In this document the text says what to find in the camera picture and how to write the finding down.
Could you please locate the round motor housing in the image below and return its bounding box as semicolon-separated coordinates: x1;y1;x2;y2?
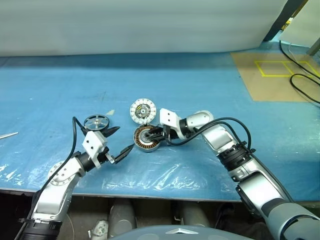
132;125;163;153

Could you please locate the thin silver metal rod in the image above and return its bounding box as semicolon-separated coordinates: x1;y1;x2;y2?
0;131;19;140

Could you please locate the blue plastic table cover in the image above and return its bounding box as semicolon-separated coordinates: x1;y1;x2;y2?
0;41;320;202

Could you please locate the grey rounded torso shell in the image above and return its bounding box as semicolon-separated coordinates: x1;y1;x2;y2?
107;224;241;240

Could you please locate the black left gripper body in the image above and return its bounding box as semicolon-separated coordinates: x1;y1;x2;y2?
99;146;119;165

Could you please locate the black spoked rotor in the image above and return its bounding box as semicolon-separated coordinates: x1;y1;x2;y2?
83;114;110;132

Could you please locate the grey rounded cylinder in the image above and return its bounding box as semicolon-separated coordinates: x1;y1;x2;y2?
108;199;137;237
179;201;211;228

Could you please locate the looped black cable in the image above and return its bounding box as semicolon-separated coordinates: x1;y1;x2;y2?
289;73;320;107

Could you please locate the round silver housing lid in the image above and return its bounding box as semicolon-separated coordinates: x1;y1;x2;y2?
129;98;157;125

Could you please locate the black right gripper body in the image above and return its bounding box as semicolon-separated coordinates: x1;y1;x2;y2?
162;124;180;142

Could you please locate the white perforated bracket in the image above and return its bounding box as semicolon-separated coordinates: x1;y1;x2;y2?
87;219;110;240

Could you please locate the thin black cable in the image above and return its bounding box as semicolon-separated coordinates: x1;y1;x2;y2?
279;39;320;85

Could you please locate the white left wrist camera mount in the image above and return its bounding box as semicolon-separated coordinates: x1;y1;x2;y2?
82;130;109;169

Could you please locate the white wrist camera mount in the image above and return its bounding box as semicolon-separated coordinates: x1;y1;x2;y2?
159;107;188;140
82;130;109;169

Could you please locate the white backdrop board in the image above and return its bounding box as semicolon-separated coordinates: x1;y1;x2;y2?
0;0;289;57

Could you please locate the yellow tape rectangle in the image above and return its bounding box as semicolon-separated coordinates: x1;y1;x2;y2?
254;59;320;77

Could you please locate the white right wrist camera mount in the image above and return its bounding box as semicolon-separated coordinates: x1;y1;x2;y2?
159;107;188;140

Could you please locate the grey metal leg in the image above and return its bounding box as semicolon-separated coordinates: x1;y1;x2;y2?
305;37;320;57

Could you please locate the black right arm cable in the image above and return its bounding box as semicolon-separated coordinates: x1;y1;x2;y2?
163;116;252;154

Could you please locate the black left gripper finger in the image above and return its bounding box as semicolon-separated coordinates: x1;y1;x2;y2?
114;143;135;165
104;126;121;138

